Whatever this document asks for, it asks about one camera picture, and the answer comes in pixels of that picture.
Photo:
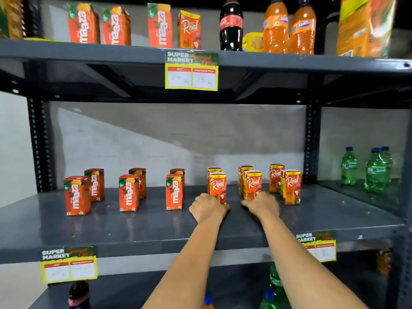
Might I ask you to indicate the dark cola bottle red label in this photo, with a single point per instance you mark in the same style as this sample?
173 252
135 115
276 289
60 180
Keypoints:
79 295
231 25

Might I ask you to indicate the yellow green price label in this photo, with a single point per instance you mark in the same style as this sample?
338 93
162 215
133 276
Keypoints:
191 70
318 246
68 265

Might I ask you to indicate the person's left forearm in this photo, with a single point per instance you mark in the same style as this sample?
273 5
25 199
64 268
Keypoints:
188 267

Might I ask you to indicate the person's right forearm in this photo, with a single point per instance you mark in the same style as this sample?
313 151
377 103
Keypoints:
299 267

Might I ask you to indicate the grey metal shelving rack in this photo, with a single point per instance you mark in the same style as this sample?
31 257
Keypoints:
206 218

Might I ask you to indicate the yellow-edged orange juice carton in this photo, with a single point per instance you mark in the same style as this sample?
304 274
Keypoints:
189 30

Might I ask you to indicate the person's left hand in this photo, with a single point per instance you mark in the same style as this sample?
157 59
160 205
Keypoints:
208 209

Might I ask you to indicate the green soda bottle blue cap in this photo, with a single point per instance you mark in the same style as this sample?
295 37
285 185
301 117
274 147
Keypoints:
349 167
267 300
375 173
275 281
387 160

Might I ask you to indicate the orange soda bottle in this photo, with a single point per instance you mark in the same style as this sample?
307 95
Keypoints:
208 301
276 27
302 28

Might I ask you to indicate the person's left thumb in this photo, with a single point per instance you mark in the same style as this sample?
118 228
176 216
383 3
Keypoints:
226 208

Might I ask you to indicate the person's right thumb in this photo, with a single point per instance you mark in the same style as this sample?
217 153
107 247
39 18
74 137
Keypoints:
247 204

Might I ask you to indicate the group of yellow-edged juice cartons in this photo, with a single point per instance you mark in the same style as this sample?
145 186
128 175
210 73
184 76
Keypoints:
252 185

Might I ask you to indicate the small yellow snack packet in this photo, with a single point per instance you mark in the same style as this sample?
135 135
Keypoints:
253 42

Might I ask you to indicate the brown orange snack packet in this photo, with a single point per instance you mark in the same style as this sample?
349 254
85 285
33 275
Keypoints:
13 17

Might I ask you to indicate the person's right hand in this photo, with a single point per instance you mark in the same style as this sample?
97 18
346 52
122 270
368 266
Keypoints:
264 205

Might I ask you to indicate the group of orange-red juice cartons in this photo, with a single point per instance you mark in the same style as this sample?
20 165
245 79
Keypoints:
128 193

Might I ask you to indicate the large orange green packet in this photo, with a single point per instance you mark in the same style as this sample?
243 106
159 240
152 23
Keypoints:
365 27

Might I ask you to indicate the orange-red juice carton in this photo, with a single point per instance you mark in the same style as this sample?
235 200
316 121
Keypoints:
116 25
160 25
83 23

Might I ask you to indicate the orange drink bottle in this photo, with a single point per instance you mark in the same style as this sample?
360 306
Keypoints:
384 262

